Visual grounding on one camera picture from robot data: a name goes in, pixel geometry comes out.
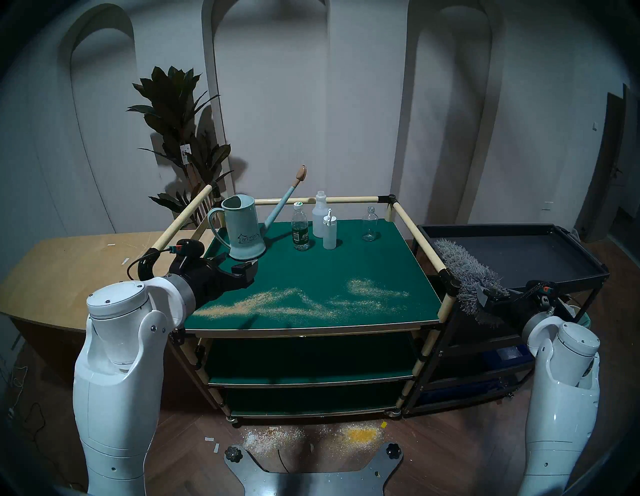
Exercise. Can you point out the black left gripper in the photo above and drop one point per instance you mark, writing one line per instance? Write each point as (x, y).
(205, 280)

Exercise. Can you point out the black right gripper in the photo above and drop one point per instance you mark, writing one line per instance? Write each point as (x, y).
(527, 300)

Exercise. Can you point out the grey fluffy duster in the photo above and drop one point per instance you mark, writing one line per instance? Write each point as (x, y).
(465, 270)

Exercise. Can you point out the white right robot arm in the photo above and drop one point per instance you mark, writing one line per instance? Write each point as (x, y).
(565, 400)

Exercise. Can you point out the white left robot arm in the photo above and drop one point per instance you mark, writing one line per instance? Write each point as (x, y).
(120, 375)

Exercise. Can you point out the beige sand dust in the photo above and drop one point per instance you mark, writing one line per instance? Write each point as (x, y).
(280, 300)

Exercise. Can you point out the green three-tier shelf cart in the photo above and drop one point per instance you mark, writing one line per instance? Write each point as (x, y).
(320, 270)

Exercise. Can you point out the teal watering can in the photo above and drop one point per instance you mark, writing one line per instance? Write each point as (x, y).
(245, 230)

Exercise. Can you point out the black utility cart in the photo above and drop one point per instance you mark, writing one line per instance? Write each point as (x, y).
(530, 255)

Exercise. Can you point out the blue storage box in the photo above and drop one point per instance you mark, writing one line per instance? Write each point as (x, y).
(507, 354)

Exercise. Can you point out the green label water bottle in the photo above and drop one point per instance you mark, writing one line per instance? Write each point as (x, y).
(300, 232)

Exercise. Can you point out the teal bucket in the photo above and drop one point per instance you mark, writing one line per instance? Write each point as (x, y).
(582, 315)

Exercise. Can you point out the white opaque plastic bottle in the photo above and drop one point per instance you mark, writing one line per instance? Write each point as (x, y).
(319, 215)

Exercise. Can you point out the white pump dispenser bottle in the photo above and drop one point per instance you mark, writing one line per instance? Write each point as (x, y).
(329, 235)

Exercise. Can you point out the white plant tag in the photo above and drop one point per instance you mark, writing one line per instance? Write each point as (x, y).
(185, 152)

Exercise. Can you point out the clear empty glass bottle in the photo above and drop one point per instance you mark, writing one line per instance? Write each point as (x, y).
(370, 227)

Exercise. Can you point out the dark green potted plant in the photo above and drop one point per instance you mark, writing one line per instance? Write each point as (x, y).
(172, 115)

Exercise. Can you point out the light wooden curved table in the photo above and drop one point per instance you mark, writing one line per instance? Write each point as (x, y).
(60, 280)

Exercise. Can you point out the dark brown door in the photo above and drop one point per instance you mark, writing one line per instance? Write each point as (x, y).
(607, 165)

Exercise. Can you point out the black star knob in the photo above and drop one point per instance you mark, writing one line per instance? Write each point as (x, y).
(393, 451)
(233, 454)

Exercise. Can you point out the spilled white yellow floor powder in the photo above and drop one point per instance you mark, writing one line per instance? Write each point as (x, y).
(362, 435)

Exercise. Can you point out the grey metal robot base plate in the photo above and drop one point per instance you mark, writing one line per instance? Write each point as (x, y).
(310, 482)

